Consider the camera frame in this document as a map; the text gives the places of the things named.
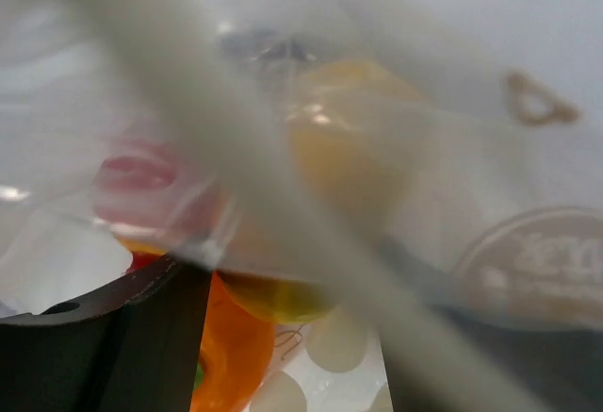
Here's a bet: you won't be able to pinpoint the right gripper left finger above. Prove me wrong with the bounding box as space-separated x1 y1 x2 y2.
1 256 211 411

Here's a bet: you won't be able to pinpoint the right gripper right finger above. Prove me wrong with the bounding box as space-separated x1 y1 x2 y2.
379 237 602 411

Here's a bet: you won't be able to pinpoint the orange fake carrot slices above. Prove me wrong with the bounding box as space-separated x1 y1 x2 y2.
189 273 275 411

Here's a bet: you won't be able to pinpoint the red fake fruit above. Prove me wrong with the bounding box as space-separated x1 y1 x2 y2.
92 142 218 255

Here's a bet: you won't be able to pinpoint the clear zip top bag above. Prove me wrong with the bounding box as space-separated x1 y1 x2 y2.
1 0 602 411

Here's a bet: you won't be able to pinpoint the orange yellow fake mango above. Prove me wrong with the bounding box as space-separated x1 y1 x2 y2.
219 58 428 323

